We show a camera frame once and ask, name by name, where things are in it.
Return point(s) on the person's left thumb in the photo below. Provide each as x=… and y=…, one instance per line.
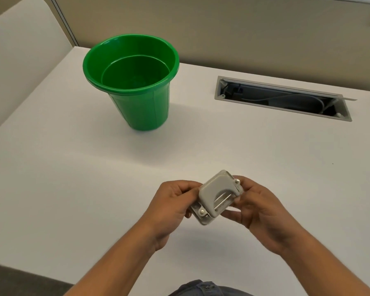
x=182, y=215

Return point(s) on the green plastic bucket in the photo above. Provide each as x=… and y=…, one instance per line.
x=138, y=104

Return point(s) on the person's left hand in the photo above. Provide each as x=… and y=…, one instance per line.
x=160, y=212

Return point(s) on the grey metal partition post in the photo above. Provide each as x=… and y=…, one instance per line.
x=64, y=21

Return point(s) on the person's right thumb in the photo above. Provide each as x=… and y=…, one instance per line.
x=234, y=215

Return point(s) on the person's left forearm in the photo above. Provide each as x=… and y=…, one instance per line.
x=120, y=262

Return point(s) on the person's right hand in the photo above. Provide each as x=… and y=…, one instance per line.
x=265, y=218

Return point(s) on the beige desk divider panel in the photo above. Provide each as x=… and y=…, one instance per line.
x=21, y=58

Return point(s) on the grey hole punch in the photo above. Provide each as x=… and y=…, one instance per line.
x=215, y=189

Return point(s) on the blue denim trousers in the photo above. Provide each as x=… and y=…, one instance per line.
x=203, y=289

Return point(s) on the person's right forearm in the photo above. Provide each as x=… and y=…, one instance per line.
x=320, y=268

